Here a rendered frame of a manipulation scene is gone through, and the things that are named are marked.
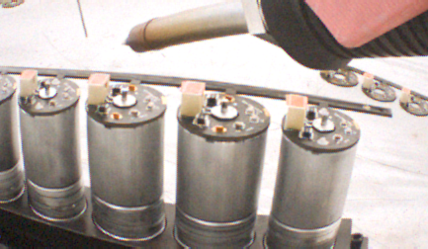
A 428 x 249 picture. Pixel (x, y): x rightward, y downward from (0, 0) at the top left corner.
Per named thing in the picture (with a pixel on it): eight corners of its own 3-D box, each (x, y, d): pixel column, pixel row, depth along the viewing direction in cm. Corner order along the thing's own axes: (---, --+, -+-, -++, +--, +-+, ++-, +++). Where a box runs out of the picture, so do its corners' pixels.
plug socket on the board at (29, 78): (36, 99, 21) (36, 80, 21) (17, 97, 21) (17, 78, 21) (42, 88, 22) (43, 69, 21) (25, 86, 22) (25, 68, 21)
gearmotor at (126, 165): (158, 265, 22) (156, 124, 20) (89, 249, 22) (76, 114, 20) (171, 227, 24) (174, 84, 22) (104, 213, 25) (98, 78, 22)
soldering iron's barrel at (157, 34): (119, 75, 18) (291, 51, 13) (111, 18, 18) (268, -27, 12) (167, 60, 19) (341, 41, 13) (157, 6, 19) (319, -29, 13)
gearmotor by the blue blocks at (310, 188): (325, 279, 22) (361, 148, 19) (255, 278, 22) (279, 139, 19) (331, 240, 24) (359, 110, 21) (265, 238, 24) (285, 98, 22)
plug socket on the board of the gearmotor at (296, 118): (311, 131, 20) (314, 110, 20) (282, 128, 20) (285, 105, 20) (312, 119, 21) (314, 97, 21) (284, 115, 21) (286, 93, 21)
